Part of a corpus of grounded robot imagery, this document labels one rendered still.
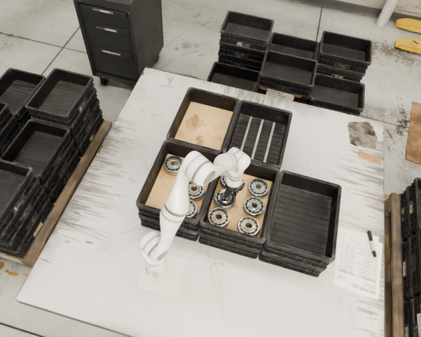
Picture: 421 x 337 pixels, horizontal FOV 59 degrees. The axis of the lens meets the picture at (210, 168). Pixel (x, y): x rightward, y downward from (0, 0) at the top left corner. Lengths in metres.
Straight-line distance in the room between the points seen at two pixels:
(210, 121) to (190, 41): 2.00
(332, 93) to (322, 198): 1.37
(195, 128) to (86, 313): 1.07
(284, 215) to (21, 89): 2.17
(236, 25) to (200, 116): 1.44
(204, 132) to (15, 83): 1.68
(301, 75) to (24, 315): 2.51
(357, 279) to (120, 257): 1.13
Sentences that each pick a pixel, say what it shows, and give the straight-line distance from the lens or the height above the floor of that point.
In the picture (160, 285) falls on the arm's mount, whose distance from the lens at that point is 1.77.
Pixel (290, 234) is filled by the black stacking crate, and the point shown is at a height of 0.83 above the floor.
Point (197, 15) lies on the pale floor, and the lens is 4.37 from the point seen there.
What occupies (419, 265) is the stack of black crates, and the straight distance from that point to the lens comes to 2.54.
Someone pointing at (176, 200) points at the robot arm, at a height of 1.25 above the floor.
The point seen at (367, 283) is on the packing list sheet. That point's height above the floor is 0.70.
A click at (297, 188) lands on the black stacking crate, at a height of 0.83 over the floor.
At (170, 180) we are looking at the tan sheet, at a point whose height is 0.83.
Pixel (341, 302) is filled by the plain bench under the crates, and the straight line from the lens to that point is 1.89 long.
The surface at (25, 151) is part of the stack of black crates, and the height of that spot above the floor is 0.38.
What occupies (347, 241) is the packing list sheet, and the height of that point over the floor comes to 0.70.
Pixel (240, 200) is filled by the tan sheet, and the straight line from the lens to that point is 1.82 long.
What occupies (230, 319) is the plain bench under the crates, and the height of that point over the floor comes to 0.70.
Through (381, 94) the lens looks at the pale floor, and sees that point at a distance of 3.92.
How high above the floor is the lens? 2.40
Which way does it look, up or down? 56 degrees down
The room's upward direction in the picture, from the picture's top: 6 degrees clockwise
